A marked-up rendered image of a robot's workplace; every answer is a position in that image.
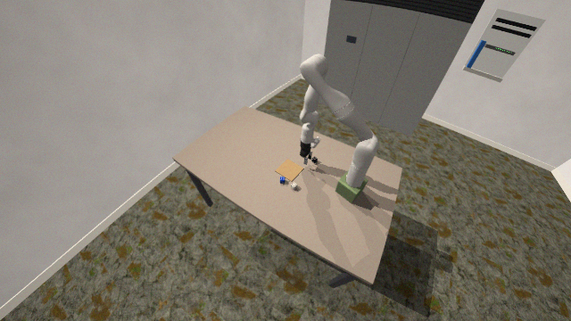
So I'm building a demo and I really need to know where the tan square mat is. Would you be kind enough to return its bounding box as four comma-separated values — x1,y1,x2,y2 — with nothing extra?
276,159,303,181

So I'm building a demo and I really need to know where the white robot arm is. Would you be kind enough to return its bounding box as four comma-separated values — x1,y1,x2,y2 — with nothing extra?
300,54,379,187

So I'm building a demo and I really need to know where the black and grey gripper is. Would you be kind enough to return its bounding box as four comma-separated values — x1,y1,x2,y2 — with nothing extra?
300,135,320,165

